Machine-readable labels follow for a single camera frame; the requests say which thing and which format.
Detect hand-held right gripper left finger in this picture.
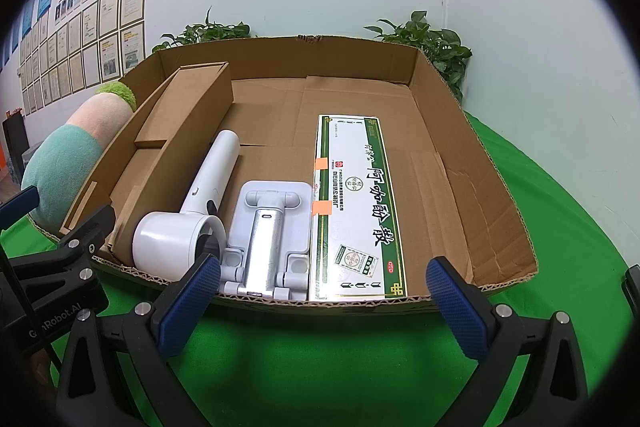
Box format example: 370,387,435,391
55,252,222,427

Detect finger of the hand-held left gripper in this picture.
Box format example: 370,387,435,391
10,205,117,303
0,186,39,223

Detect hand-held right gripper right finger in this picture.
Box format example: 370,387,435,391
425,256,588,427

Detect white hair dryer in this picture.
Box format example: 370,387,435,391
131,129,242,283

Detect white folding phone stand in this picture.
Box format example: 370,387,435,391
218,181,313,303

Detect white green medicine box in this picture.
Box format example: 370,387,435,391
308,113,408,303

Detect cardboard box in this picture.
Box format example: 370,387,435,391
27,34,541,315

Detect black cabinet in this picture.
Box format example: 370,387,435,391
1,111,28,182

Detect pastel striped plush pillow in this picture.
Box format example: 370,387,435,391
20,81,138,230

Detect green tablecloth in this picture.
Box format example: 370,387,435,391
0,109,630,427

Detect black table clip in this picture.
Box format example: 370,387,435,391
620,264,640,308

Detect row of framed certificates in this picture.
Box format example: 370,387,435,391
15,0,148,115

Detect bushy green potted plant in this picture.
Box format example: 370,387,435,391
152,7,253,55

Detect small green potted plant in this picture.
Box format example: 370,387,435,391
364,10,473,105

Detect black cable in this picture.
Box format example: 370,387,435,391
42,332,63,375

